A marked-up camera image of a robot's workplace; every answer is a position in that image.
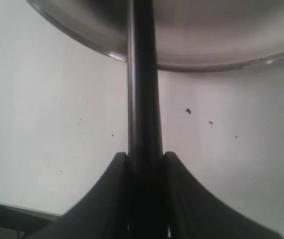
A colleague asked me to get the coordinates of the round steel plate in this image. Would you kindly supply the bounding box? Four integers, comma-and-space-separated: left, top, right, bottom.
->
29, 0, 284, 72

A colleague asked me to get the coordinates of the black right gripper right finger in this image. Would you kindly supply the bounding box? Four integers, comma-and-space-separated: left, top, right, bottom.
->
163, 152, 281, 239

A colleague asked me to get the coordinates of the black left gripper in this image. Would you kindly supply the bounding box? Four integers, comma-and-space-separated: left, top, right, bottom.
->
0, 205, 59, 237

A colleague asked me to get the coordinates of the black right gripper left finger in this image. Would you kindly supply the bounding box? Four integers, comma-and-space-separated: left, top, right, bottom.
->
31, 152, 130, 239

